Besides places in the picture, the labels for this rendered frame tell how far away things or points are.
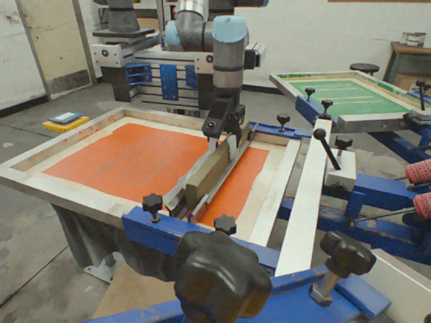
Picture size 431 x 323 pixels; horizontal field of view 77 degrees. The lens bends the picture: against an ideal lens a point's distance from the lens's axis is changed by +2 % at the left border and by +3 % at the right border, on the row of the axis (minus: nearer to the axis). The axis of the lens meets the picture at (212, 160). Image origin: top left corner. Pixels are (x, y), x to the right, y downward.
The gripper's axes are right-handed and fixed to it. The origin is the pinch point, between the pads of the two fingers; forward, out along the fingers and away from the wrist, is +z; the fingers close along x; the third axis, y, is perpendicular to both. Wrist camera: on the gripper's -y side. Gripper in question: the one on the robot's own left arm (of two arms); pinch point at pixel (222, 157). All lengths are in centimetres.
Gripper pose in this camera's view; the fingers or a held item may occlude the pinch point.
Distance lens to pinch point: 77.1
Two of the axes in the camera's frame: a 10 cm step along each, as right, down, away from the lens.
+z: 0.0, 8.5, 5.3
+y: 4.0, -4.9, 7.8
